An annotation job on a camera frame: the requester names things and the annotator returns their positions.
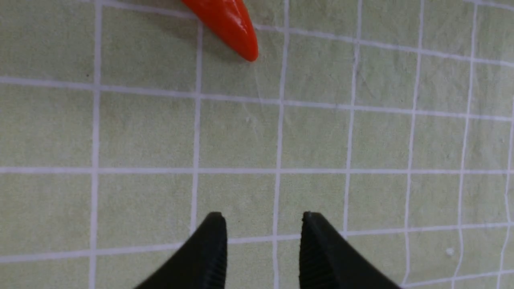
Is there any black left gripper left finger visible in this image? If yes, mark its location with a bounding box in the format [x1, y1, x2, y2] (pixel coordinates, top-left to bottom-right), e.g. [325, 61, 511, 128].
[136, 212, 228, 289]

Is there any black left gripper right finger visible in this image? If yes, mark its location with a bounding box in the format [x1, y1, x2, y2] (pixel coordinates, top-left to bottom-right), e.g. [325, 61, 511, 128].
[299, 212, 400, 289]

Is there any orange toy carrot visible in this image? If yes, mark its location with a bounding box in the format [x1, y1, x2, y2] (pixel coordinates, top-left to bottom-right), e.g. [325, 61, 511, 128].
[182, 0, 259, 62]

